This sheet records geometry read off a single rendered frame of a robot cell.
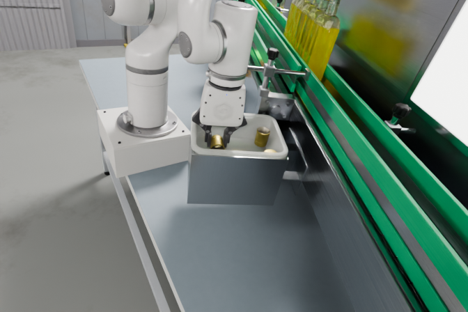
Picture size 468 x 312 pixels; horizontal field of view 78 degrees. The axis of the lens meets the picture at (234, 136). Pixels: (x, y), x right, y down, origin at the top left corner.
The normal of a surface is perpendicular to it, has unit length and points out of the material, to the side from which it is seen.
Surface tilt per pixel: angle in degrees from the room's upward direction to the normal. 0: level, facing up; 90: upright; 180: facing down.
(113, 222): 0
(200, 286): 0
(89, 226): 0
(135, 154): 90
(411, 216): 90
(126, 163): 90
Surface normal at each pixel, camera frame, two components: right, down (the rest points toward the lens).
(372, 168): -0.98, -0.06
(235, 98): 0.22, 0.54
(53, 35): 0.51, 0.56
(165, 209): 0.15, -0.81
